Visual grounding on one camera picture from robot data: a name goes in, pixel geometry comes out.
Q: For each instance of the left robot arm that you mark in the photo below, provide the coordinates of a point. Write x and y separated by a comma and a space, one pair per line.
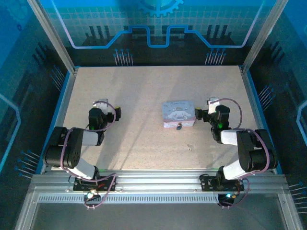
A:
72, 153

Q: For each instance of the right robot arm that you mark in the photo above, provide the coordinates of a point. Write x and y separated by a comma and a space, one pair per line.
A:
251, 148

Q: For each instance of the small lit circuit board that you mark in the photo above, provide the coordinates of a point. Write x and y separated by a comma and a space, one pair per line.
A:
227, 197
91, 195

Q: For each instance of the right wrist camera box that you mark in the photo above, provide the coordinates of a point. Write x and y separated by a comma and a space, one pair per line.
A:
213, 104

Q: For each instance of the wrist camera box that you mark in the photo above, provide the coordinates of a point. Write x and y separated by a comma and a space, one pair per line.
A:
101, 103
213, 104

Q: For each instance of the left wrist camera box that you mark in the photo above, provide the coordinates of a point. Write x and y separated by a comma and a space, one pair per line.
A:
101, 103

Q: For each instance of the aluminium side rail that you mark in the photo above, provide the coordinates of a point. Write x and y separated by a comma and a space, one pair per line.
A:
62, 115
254, 107

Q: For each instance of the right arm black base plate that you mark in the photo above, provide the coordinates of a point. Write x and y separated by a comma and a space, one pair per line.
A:
208, 183

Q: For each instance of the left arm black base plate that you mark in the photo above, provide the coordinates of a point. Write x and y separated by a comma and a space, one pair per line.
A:
108, 184

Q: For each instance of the aluminium cross rail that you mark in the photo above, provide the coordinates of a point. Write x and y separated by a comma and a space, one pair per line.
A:
158, 180

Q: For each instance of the aluminium frame post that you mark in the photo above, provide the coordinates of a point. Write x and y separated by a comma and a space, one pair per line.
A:
51, 36
265, 36

